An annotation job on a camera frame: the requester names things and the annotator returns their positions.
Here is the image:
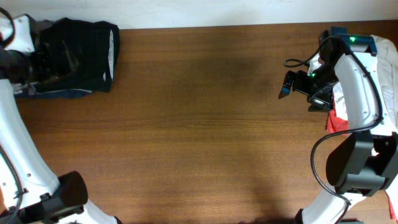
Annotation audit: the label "right black cable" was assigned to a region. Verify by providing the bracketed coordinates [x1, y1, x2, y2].
[284, 35, 385, 224]

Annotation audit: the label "navy folded garment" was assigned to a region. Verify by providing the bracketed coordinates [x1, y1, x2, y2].
[14, 89, 93, 99]

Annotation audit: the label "grey folded trousers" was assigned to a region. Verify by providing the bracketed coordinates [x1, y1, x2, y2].
[12, 21, 54, 94]

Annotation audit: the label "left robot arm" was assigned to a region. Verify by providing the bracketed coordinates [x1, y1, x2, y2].
[1, 11, 120, 223]

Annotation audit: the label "black shorts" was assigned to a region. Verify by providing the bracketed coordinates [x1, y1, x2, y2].
[35, 18, 120, 93]

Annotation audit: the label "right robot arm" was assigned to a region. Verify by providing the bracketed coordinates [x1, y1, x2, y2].
[279, 27, 397, 223]

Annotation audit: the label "red cloth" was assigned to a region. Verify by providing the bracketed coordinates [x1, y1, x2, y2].
[325, 110, 348, 133]

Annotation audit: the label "white crumpled garment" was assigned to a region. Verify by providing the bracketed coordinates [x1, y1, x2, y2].
[333, 35, 397, 127]

